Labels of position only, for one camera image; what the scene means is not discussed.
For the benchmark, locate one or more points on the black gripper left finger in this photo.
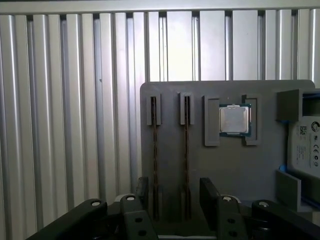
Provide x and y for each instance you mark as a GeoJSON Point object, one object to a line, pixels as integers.
{"type": "Point", "coordinates": [137, 220]}

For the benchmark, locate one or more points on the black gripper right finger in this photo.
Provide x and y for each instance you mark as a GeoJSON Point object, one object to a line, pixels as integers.
{"type": "Point", "coordinates": [230, 222]}

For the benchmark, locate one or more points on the dark RAM stick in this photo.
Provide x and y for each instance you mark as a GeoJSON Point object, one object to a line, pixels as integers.
{"type": "Point", "coordinates": [155, 150]}
{"type": "Point", "coordinates": [187, 150]}

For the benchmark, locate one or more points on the grey plastic parts rack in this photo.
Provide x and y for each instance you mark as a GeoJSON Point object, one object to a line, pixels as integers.
{"type": "Point", "coordinates": [225, 165]}

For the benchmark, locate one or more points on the silver topped CPU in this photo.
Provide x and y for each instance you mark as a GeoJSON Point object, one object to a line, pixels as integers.
{"type": "Point", "coordinates": [233, 120]}

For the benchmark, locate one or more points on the silver hard disk drive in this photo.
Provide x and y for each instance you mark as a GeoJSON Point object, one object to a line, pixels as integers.
{"type": "Point", "coordinates": [307, 150]}

